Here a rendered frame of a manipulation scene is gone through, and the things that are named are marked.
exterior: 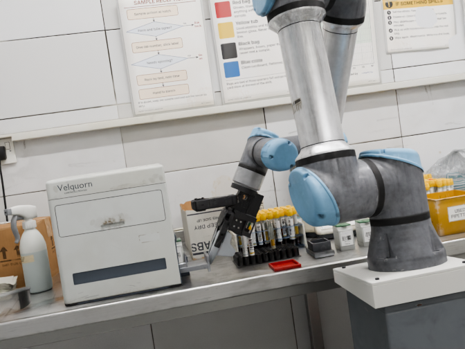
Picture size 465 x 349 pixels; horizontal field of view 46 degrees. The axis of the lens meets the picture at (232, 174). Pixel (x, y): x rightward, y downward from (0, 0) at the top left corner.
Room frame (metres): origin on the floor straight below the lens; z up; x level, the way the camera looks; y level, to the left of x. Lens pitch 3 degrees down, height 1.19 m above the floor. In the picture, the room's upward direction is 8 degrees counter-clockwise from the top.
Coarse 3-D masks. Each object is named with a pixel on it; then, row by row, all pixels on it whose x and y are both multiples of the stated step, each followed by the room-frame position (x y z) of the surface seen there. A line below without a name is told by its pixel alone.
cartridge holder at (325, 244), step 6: (312, 240) 1.46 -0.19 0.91; (318, 240) 1.46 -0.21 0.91; (324, 240) 1.46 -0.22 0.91; (312, 246) 1.41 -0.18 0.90; (318, 246) 1.41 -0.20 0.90; (324, 246) 1.41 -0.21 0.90; (330, 246) 1.41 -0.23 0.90; (312, 252) 1.41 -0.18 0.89; (318, 252) 1.40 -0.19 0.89; (324, 252) 1.39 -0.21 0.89; (330, 252) 1.39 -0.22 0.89
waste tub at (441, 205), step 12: (444, 192) 1.57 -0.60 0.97; (456, 192) 1.57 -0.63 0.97; (432, 204) 1.45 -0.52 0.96; (444, 204) 1.44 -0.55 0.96; (456, 204) 1.44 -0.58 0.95; (432, 216) 1.46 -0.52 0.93; (444, 216) 1.44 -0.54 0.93; (456, 216) 1.44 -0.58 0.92; (444, 228) 1.44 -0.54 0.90; (456, 228) 1.44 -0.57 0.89
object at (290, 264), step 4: (284, 260) 1.39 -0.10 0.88; (288, 260) 1.39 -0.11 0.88; (292, 260) 1.39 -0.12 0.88; (268, 264) 1.37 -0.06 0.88; (272, 264) 1.38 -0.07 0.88; (276, 264) 1.38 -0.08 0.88; (280, 264) 1.38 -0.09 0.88; (284, 264) 1.37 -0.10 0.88; (288, 264) 1.37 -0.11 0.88; (292, 264) 1.36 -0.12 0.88; (296, 264) 1.35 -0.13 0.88; (300, 264) 1.32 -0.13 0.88; (272, 268) 1.34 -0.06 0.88; (276, 268) 1.32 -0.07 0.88; (280, 268) 1.32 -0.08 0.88; (284, 268) 1.32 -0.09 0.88; (288, 268) 1.32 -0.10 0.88; (292, 268) 1.32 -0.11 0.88
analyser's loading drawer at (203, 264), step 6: (204, 252) 1.38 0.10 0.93; (180, 264) 1.32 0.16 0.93; (186, 264) 1.33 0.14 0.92; (192, 264) 1.35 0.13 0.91; (198, 264) 1.34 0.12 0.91; (204, 264) 1.33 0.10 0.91; (180, 270) 1.32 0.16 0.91; (186, 270) 1.33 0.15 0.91; (192, 270) 1.33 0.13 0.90; (210, 270) 1.33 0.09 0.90
